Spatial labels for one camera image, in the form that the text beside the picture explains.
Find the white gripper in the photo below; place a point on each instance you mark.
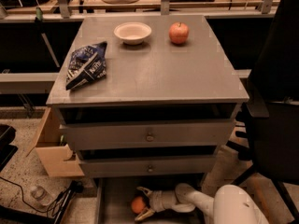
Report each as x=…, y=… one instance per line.
x=158, y=201

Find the orange fruit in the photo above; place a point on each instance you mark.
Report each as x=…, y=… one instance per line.
x=138, y=204

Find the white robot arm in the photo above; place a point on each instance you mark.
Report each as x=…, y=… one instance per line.
x=231, y=204

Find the grey bottom drawer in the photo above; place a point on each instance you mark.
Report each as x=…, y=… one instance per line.
x=116, y=194

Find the grey drawer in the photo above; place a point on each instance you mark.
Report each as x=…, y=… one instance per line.
x=207, y=132
x=116, y=194
x=174, y=165

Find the grey middle drawer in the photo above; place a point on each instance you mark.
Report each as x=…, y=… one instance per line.
x=174, y=165

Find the grey top drawer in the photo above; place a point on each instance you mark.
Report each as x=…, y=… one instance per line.
x=207, y=132

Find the grey drawer cabinet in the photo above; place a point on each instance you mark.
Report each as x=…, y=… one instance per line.
x=156, y=81

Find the cardboard box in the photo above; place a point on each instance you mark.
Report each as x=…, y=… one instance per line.
x=57, y=159

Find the clear plastic bottle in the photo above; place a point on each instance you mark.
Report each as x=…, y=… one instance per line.
x=41, y=195

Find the blue chip bag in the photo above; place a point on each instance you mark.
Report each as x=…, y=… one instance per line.
x=86, y=65

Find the black office chair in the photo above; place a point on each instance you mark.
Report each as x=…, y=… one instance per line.
x=271, y=115

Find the black case on floor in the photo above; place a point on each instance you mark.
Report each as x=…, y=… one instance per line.
x=7, y=150

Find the white paper bowl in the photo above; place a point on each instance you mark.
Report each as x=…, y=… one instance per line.
x=132, y=33

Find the red apple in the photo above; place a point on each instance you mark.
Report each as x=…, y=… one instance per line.
x=178, y=33

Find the wooden shelf with metal posts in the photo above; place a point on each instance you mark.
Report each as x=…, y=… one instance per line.
x=71, y=9

